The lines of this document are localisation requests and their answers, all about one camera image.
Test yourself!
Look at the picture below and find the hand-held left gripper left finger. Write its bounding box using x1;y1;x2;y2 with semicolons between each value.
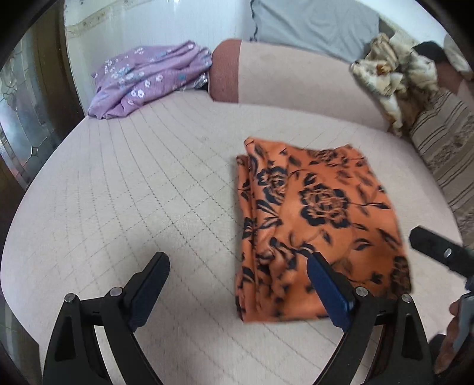
42;252;171;385

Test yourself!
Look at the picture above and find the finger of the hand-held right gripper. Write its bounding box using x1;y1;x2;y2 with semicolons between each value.
409;226;474;278

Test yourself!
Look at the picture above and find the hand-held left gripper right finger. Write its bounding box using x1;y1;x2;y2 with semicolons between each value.
307;252;435;385

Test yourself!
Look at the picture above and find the orange black floral cloth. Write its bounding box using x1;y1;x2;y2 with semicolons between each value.
235;137;412;323

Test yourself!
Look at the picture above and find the person's right hand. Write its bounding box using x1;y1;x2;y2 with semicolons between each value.
433;298;463;376

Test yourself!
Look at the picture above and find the beige striped cushion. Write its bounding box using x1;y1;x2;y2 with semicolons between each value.
409;89;474;238

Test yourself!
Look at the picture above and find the brown white animal-print blanket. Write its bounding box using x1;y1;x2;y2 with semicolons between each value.
350;33;439;137

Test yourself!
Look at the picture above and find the wooden door with glass panels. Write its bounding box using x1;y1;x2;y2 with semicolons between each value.
0;0;84;223

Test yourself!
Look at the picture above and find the beige brown bolster cushion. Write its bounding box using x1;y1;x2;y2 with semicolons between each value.
208;38;393;130

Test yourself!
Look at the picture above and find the purple floral cloth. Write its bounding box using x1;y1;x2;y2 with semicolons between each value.
88;40;212;120

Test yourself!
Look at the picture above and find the grey pillow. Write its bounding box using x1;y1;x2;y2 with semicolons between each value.
250;0;380;65

